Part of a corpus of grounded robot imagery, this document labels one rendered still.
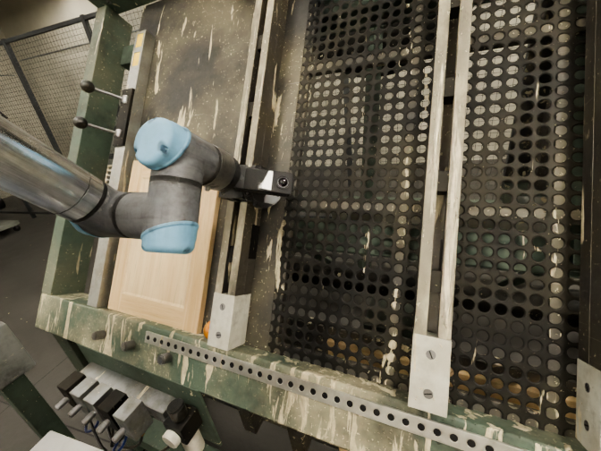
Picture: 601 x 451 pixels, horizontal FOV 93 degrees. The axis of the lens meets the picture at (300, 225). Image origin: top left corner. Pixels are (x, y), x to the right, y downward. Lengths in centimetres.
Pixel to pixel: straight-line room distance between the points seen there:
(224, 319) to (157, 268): 32
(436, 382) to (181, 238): 48
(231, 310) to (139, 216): 34
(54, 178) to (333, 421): 62
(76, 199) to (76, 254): 85
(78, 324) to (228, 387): 60
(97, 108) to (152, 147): 96
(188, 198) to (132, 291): 63
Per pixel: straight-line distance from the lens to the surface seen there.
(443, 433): 65
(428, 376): 59
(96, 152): 137
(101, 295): 113
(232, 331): 73
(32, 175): 47
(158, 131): 45
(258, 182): 56
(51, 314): 132
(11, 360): 129
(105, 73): 146
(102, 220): 52
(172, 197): 44
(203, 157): 48
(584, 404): 68
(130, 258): 105
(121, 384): 107
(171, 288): 91
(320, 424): 70
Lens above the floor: 144
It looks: 25 degrees down
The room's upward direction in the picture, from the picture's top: 8 degrees counter-clockwise
